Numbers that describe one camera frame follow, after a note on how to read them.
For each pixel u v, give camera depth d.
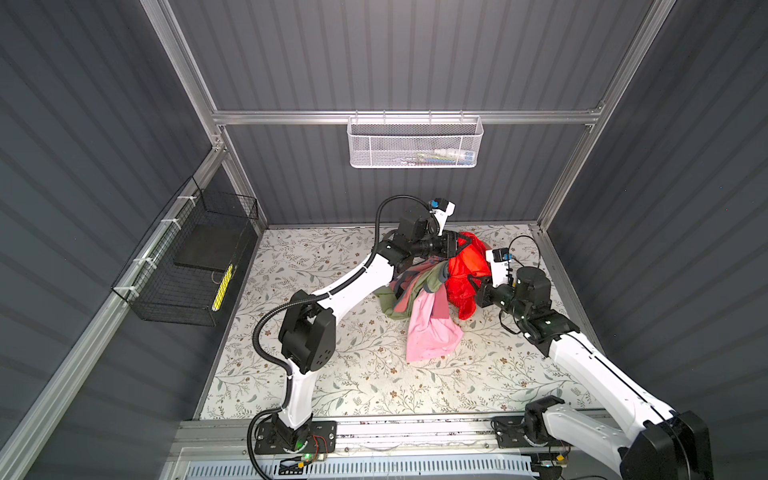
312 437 0.73
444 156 0.92
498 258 0.68
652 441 0.38
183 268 0.72
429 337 0.83
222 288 0.69
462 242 0.77
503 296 0.68
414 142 1.23
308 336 0.50
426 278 0.83
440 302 0.82
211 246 0.77
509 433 0.73
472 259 0.77
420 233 0.66
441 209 0.72
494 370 0.85
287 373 0.54
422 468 0.77
